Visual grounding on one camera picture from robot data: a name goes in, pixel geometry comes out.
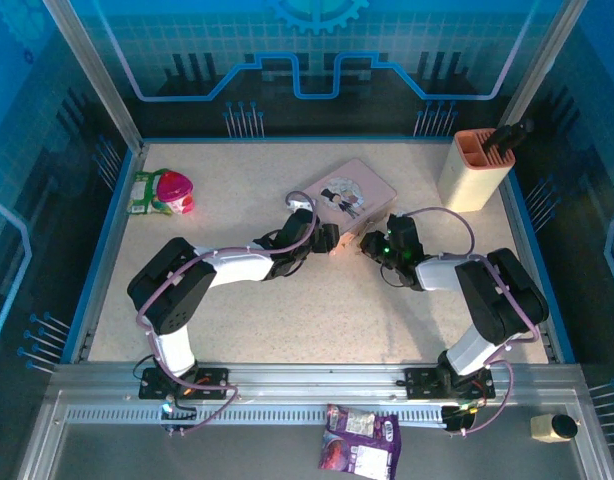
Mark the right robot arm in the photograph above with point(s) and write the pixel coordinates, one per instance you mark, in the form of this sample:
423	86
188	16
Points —
502	295

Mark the aluminium frame post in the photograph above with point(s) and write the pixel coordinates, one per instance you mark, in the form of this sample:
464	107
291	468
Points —
94	75
542	65

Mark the cream knife block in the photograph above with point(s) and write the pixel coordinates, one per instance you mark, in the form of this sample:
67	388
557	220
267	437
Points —
467	185

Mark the pink plastic cup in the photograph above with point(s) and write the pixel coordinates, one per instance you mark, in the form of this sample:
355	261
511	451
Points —
174	189

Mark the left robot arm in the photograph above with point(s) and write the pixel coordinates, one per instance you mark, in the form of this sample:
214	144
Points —
232	265

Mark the aluminium mounting rail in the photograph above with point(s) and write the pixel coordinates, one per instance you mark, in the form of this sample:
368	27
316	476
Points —
312	380

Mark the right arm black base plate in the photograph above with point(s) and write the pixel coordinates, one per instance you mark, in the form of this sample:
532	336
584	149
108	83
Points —
419	382

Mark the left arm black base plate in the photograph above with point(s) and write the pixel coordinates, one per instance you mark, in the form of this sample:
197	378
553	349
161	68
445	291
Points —
212	382

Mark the pink tin box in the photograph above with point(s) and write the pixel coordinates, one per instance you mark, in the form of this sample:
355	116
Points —
372	190

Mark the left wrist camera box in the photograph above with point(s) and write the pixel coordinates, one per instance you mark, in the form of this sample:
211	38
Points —
299	201

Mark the green snack bag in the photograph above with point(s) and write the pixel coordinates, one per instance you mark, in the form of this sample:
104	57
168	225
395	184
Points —
139	192

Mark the beige box with black cap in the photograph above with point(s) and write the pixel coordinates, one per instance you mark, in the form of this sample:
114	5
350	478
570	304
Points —
552	427

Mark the aluminium side rail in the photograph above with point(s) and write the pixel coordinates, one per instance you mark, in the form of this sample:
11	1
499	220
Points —
117	215
529	240

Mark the purple snack bag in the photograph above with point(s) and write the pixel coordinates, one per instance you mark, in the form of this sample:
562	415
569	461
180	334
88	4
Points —
359	445

